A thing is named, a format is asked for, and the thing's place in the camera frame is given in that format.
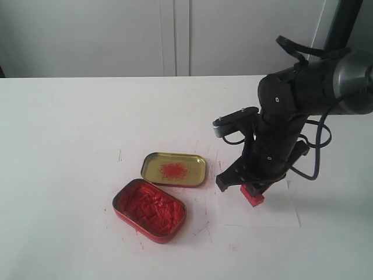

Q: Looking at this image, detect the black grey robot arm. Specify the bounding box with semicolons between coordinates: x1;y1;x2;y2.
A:
213;36;372;197

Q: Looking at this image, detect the gold tin lid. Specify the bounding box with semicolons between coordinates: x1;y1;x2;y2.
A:
140;152;207;188

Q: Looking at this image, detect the red ink pad tin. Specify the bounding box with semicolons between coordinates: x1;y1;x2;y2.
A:
112;178;187;244

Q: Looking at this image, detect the black cable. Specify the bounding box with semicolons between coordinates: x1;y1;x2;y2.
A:
288;96;344;180

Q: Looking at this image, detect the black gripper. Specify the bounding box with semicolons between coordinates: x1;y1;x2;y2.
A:
216;110;309;196

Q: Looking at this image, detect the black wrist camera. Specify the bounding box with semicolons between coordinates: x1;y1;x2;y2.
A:
212;107;259;138

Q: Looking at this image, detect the white cabinet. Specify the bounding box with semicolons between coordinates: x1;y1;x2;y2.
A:
1;1;339;78

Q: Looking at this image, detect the red plastic stamp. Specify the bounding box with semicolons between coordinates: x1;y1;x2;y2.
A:
240;184;265;207

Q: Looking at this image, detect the white paper sheet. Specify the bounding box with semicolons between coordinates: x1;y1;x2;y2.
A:
216;180;300;228

